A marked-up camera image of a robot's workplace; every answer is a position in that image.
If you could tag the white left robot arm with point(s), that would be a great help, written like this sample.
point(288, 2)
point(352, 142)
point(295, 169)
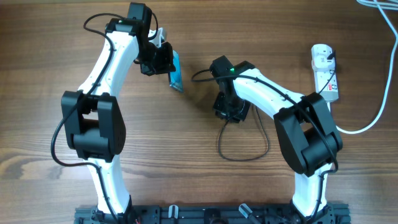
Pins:
point(92, 119)

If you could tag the blue screen smartphone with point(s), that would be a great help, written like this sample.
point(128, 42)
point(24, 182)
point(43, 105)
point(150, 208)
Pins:
point(175, 78)

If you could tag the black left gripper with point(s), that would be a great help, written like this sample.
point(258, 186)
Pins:
point(166, 65)

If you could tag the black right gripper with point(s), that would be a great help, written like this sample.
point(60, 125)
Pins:
point(221, 112)

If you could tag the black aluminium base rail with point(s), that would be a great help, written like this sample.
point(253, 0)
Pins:
point(270, 213)

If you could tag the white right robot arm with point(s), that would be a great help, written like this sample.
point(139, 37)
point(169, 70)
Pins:
point(308, 138)

